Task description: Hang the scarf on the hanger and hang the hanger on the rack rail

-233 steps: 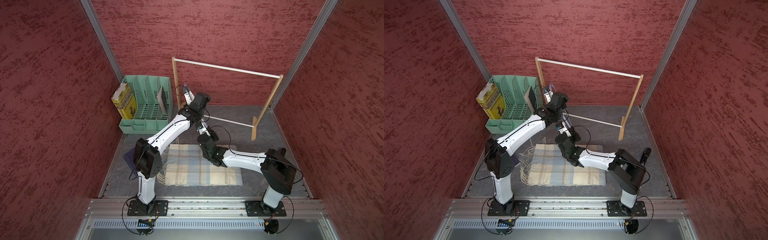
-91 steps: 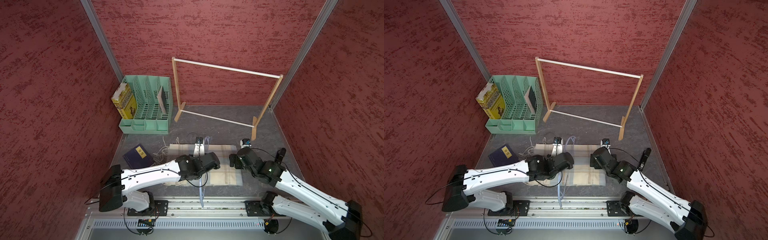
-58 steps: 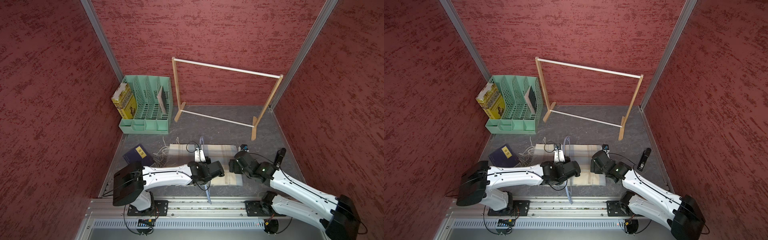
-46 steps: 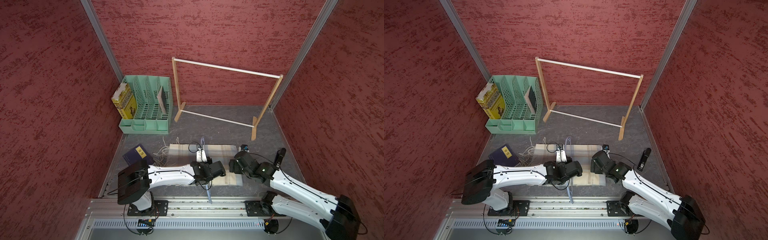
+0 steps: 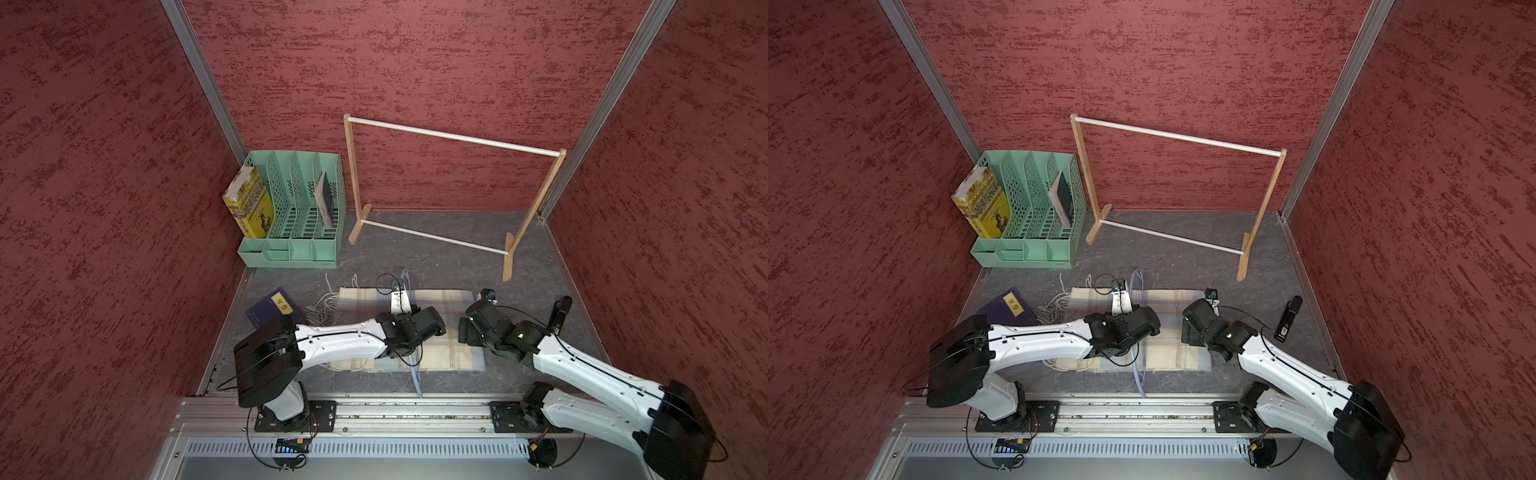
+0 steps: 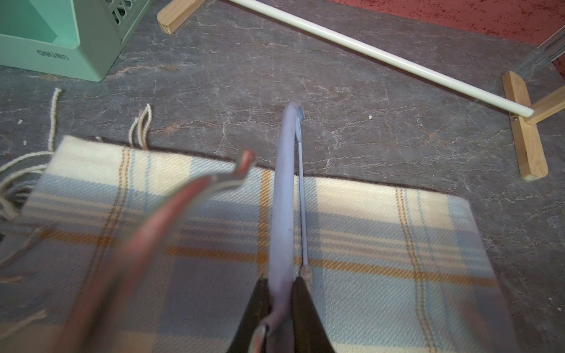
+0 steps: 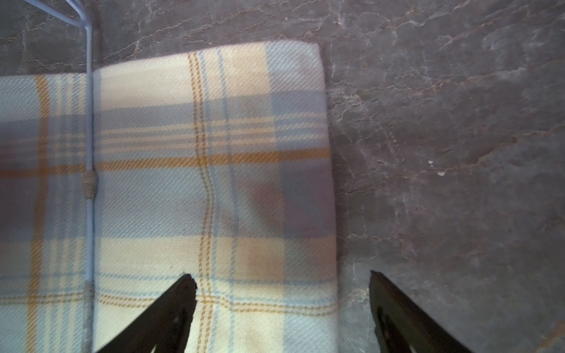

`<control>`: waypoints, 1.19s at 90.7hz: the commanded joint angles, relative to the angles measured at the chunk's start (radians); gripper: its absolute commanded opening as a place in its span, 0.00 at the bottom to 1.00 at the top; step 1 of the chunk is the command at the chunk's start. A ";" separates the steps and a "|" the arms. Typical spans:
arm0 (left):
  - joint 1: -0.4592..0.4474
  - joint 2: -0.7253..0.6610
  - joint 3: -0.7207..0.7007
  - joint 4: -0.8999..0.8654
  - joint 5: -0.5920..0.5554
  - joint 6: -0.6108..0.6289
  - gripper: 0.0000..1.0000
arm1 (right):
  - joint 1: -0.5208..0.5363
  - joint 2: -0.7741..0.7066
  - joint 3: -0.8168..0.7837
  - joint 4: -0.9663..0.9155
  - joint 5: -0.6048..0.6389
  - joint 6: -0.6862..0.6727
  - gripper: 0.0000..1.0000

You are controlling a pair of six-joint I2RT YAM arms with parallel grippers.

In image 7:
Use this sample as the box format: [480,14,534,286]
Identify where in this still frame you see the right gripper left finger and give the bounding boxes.
[99,274,197,352]

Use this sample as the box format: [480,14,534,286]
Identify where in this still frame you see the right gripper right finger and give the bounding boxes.
[369,271,469,352]

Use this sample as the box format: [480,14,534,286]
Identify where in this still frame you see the light blue clothes hanger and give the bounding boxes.
[21,0,99,353]

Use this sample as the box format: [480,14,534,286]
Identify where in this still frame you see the plaid beige blue scarf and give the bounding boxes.
[1,41,338,352]

